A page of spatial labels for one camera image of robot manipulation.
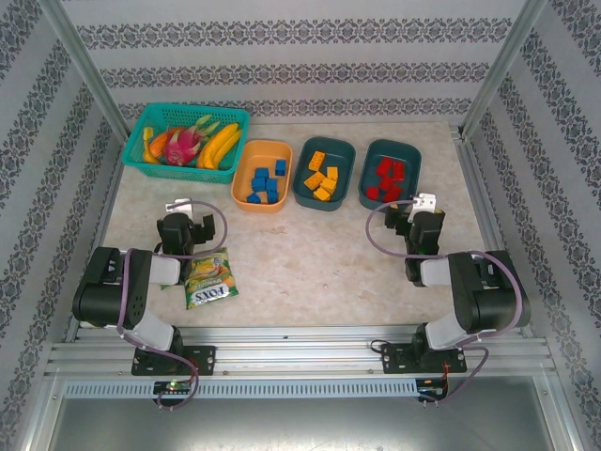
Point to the blue lego brick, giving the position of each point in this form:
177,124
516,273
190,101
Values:
272,195
254,198
272,183
261,173
258,184
281,167

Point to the orange plastic tub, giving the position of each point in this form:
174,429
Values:
263,150

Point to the teal plastic mesh basket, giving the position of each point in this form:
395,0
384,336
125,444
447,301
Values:
178,171

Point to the small yellow toy fruit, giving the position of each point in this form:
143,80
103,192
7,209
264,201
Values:
149,150

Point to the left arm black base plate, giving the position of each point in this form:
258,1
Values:
202,359

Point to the long yellow lego brick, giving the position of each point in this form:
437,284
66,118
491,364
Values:
317,160

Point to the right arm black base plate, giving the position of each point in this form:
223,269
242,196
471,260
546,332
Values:
399,359

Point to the aluminium side rail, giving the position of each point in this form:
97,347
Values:
479,188
101,221

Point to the yellow toy banana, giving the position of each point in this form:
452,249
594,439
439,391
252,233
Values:
220,141
230,146

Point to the aluminium mounting rail beam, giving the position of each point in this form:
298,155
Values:
300,352

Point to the aluminium frame post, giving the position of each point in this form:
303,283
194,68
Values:
500,70
88,70

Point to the pink toy dragon fruit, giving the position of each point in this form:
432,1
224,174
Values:
178,148

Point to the orange toy fruit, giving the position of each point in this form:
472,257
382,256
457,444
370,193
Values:
158,141

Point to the dark teal plastic tub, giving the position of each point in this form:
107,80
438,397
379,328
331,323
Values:
343,150
412,160

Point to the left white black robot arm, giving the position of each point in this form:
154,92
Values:
108,291

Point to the long red lego brick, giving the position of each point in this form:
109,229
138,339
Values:
398,170
385,166

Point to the green Fox's candy bag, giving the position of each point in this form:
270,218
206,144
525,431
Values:
209,282

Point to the small circuit board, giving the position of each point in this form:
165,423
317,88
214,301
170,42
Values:
173,386
432,393

